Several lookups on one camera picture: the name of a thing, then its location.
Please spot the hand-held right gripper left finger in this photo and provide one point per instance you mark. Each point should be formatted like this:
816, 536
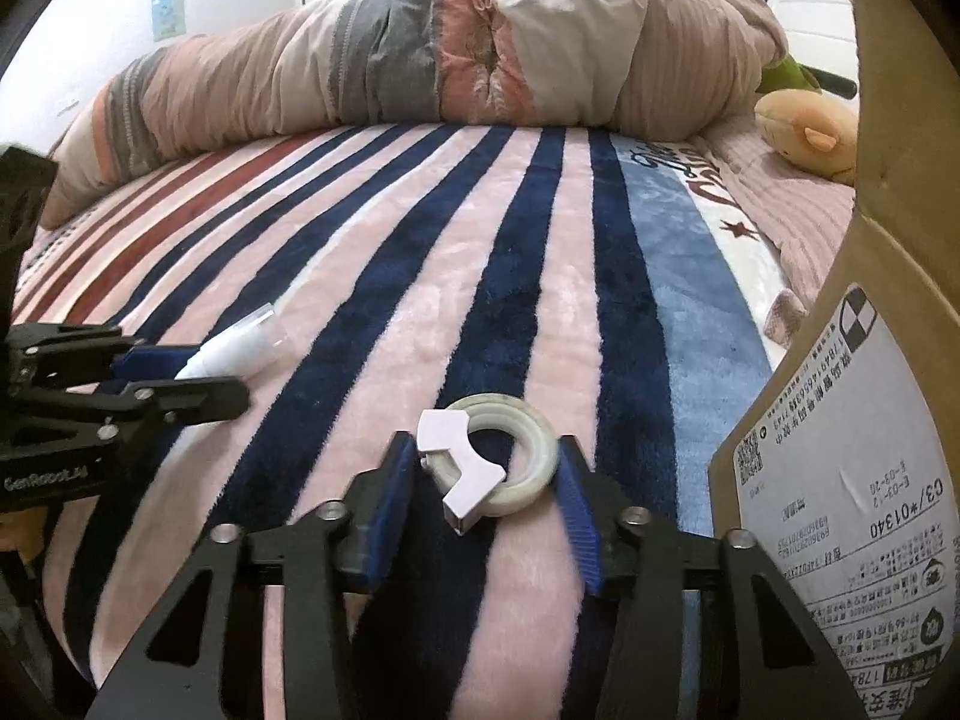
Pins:
390, 510

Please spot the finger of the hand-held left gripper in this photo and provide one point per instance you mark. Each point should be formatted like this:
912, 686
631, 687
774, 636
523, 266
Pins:
150, 364
195, 399

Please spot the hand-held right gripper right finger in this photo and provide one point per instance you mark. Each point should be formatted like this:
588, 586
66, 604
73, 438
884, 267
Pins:
581, 517

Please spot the white spray bottle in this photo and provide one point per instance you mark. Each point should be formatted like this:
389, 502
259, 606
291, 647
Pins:
232, 349

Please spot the white angled bracket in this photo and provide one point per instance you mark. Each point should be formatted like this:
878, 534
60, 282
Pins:
472, 499

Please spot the cardboard box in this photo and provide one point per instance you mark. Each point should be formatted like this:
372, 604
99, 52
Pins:
885, 390

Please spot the person's left hand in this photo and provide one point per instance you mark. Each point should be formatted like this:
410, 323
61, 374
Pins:
19, 536

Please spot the striped plush blanket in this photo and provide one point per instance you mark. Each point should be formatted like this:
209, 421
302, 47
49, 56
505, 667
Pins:
480, 277

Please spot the pink grey rolled duvet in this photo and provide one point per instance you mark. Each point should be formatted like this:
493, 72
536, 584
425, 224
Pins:
420, 52

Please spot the tan plush toy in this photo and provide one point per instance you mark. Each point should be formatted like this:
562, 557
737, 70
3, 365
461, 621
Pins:
810, 135

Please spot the green plush toy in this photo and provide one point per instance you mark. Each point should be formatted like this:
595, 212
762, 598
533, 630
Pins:
791, 75

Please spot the white headboard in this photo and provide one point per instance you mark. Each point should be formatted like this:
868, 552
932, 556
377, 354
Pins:
814, 22

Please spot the blue wall poster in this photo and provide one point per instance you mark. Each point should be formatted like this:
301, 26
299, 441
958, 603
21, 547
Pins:
167, 13

